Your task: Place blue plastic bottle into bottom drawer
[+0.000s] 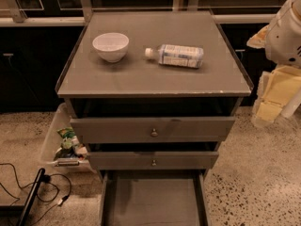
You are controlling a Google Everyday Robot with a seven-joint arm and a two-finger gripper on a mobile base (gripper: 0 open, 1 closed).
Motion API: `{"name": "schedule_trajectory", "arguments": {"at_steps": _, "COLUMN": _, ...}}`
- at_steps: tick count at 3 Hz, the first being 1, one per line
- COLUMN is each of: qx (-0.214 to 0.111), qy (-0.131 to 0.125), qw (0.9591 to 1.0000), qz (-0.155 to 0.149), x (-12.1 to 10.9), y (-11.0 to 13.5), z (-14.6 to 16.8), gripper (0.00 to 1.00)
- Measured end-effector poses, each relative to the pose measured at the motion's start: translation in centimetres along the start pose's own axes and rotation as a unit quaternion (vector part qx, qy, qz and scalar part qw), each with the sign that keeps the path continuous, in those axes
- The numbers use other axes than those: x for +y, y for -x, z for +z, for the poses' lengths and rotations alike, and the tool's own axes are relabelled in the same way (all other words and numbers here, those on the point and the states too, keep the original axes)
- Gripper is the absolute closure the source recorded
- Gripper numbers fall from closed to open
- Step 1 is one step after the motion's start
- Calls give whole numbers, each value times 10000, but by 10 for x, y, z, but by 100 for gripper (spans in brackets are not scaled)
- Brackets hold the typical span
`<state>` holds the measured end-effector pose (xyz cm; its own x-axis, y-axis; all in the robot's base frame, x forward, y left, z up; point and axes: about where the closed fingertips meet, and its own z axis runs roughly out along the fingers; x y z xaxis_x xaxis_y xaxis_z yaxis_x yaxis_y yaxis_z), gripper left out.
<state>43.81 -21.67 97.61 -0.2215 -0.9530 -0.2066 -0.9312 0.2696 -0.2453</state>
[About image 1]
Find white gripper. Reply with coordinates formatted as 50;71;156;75
246;0;301;127

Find clear plastic water bottle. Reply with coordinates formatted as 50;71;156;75
145;44;204;69

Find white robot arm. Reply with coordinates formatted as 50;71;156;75
246;0;301;127

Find grey drawer cabinet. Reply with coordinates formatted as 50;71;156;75
55;10;254;181

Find grey middle drawer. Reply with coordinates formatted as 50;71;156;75
87;152;218;170

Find grey drawer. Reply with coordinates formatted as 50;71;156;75
99;170;212;226
87;152;218;170
71;117;234;143

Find grey top drawer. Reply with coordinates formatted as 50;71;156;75
71;117;234;143

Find brass top drawer knob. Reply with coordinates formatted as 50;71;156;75
150;128;159;137

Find grey bottom drawer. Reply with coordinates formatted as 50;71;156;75
99;170;212;226

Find white ceramic bowl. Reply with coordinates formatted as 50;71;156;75
92;32;130;63

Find green snack packet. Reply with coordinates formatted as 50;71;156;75
57;127;75;138

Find black bar stand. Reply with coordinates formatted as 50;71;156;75
16;168;45;226

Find black cable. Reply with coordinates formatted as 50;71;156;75
0;162;73;226

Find metal window railing frame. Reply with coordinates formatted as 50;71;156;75
0;0;286;26

